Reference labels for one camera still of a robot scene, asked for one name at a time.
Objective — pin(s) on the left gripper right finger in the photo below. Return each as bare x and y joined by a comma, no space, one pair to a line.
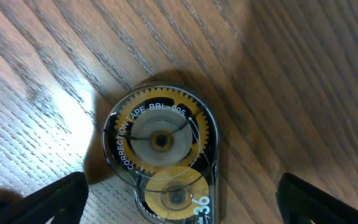
300,202

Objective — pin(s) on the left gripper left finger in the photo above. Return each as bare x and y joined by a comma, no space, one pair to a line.
60,202

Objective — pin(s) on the correction tape dispenser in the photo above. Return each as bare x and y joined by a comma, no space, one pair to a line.
163,140

